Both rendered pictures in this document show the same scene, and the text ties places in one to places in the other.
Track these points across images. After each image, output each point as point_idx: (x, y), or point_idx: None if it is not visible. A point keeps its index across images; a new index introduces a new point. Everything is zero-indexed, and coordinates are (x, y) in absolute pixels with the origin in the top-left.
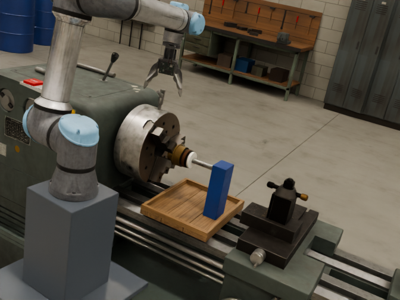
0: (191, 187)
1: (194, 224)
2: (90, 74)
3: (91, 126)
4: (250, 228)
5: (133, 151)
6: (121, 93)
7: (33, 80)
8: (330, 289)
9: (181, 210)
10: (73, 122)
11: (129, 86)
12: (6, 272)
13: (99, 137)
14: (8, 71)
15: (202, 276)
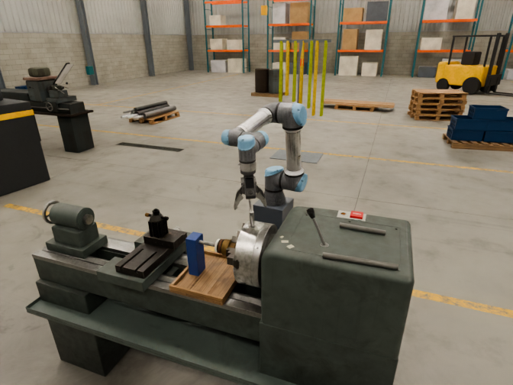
0: (215, 295)
1: (211, 259)
2: (346, 252)
3: (268, 168)
4: None
5: None
6: (290, 228)
7: (356, 213)
8: (133, 247)
9: (221, 268)
10: (275, 166)
11: (294, 244)
12: None
13: (265, 176)
14: (397, 225)
15: None
